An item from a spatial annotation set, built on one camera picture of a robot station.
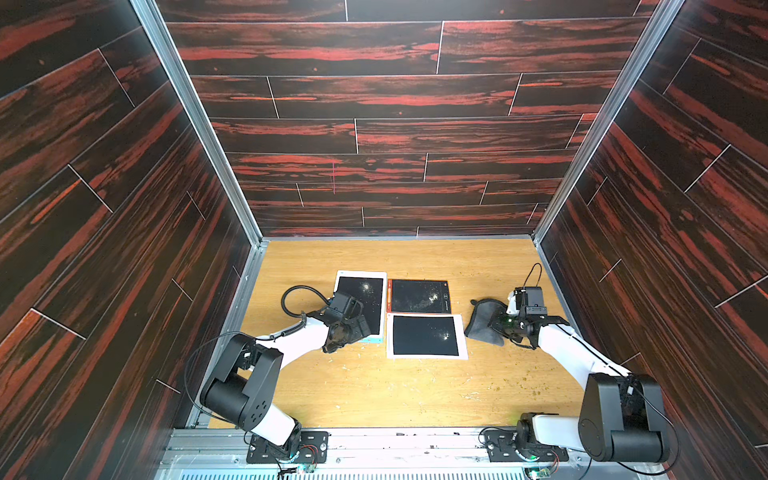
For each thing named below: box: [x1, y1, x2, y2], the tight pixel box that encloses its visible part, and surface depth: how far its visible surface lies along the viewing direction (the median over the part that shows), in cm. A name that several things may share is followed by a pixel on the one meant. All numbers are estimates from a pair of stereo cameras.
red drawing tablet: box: [386, 279, 451, 313], surface depth 104 cm
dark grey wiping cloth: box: [464, 298, 511, 347], surface depth 92 cm
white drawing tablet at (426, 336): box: [386, 313, 469, 360], surface depth 95 cm
